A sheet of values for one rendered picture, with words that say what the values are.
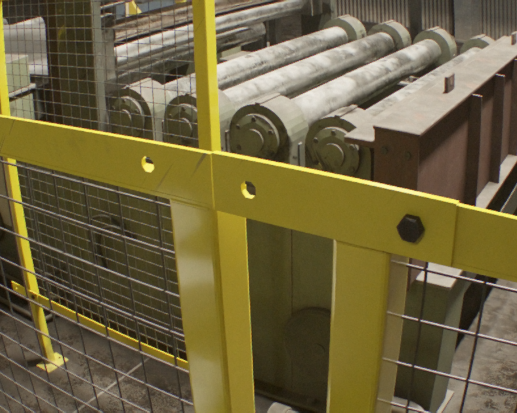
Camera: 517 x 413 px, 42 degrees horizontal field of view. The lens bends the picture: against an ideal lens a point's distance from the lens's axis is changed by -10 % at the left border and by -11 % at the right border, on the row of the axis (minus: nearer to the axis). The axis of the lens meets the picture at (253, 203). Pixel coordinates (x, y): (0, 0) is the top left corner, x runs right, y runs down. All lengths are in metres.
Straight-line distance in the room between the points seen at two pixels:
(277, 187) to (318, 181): 0.04
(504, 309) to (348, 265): 3.38
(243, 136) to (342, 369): 2.23
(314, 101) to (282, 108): 0.30
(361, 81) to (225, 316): 2.84
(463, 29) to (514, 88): 7.53
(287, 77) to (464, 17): 7.94
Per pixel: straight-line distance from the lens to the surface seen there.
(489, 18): 11.70
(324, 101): 3.12
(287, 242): 2.85
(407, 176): 2.38
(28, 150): 0.78
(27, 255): 3.29
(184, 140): 3.01
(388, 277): 0.56
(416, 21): 5.29
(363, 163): 2.63
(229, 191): 0.60
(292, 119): 2.80
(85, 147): 0.71
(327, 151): 2.64
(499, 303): 3.98
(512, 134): 3.87
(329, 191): 0.55
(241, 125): 2.82
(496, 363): 3.50
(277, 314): 3.04
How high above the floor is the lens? 2.06
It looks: 24 degrees down
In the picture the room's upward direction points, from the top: 2 degrees counter-clockwise
